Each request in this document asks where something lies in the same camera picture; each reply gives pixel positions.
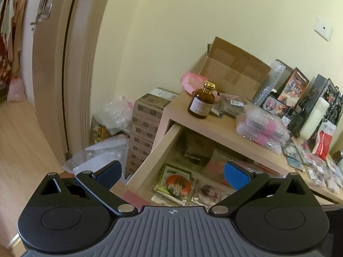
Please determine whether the wooden drawer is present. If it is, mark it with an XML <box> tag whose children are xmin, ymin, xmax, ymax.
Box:
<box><xmin>112</xmin><ymin>124</ymin><xmax>282</xmax><ymax>208</ymax></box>

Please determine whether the wooden side table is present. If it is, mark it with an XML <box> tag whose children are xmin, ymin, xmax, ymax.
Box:
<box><xmin>151</xmin><ymin>90</ymin><xmax>343</xmax><ymax>205</ymax></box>

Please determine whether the dark haired anime badge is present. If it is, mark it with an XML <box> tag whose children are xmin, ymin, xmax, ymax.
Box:
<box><xmin>191</xmin><ymin>180</ymin><xmax>229</xmax><ymax>209</ymax></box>

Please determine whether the red white snack pouch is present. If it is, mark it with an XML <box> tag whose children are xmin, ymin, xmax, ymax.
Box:
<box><xmin>312</xmin><ymin>121</ymin><xmax>337</xmax><ymax>161</ymax></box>

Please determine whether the pink wrapped plastic packet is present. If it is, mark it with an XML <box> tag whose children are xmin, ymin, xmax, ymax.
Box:
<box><xmin>235</xmin><ymin>104</ymin><xmax>290</xmax><ymax>155</ymax></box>

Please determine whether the red haired anime badge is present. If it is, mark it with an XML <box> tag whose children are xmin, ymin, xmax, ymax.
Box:
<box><xmin>154</xmin><ymin>164</ymin><xmax>197</xmax><ymax>206</ymax></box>

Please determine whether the anime badge box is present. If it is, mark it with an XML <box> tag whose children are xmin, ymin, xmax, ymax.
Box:
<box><xmin>260</xmin><ymin>95</ymin><xmax>290</xmax><ymax>118</ymax></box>

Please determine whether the white plastic bags pile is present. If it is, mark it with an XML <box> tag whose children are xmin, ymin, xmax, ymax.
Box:
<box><xmin>63</xmin><ymin>96</ymin><xmax>134</xmax><ymax>175</ymax></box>

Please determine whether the white cylindrical bottle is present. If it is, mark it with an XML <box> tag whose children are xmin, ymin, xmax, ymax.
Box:
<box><xmin>299</xmin><ymin>97</ymin><xmax>330</xmax><ymax>140</ymax></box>

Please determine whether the red anime poster card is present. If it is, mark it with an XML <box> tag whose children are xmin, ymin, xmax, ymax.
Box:
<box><xmin>277</xmin><ymin>68</ymin><xmax>309</xmax><ymax>108</ymax></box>

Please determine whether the stack of brown cartons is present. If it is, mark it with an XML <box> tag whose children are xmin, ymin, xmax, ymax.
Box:
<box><xmin>125</xmin><ymin>88</ymin><xmax>178</xmax><ymax>178</ymax></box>

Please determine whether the amber bottle gold cap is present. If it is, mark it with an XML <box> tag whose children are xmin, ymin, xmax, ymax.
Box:
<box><xmin>188</xmin><ymin>81</ymin><xmax>216</xmax><ymax>120</ymax></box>

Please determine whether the bubble wrap roll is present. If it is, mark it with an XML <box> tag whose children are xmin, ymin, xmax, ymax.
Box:
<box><xmin>252</xmin><ymin>60</ymin><xmax>286</xmax><ymax>107</ymax></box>

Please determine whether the brown cardboard box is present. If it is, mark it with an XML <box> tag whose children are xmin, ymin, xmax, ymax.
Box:
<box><xmin>199</xmin><ymin>37</ymin><xmax>271</xmax><ymax>100</ymax></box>

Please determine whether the pink plastic bag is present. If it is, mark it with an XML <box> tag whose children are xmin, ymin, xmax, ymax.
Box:
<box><xmin>180</xmin><ymin>72</ymin><xmax>208</xmax><ymax>96</ymax></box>

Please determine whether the white wall switch plate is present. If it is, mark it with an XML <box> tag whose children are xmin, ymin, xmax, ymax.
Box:
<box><xmin>314</xmin><ymin>16</ymin><xmax>332</xmax><ymax>42</ymax></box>

